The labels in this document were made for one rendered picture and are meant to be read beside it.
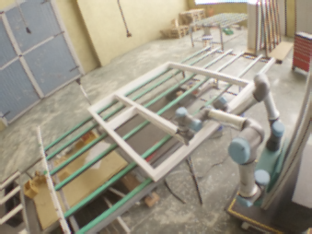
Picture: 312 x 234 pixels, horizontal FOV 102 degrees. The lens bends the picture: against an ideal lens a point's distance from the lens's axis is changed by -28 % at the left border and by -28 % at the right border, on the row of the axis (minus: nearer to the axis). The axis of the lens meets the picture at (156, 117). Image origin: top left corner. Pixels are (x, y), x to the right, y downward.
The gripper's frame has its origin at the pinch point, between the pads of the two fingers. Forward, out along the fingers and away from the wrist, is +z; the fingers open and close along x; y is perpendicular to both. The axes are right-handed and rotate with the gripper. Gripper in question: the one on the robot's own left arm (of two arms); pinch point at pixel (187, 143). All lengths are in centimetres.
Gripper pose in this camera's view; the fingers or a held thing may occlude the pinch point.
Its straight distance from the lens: 133.7
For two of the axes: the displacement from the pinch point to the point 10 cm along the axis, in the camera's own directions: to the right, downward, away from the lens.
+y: -7.5, 5.4, -3.8
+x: 6.1, 3.6, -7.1
